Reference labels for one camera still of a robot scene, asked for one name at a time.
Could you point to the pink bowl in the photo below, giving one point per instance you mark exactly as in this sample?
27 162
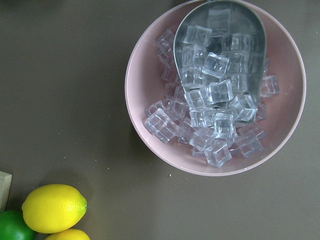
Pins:
143 86

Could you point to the ice cubes pile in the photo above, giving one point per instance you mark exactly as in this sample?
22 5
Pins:
170 118

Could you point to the metal ice scoop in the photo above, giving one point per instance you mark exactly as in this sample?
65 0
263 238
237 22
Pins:
220 51

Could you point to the yellow lemon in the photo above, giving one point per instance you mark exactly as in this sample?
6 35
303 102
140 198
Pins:
53 208
69 234

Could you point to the wooden cutting board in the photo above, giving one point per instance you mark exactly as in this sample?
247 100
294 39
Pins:
5 185

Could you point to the green lime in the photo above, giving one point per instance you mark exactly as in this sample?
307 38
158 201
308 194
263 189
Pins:
13 226

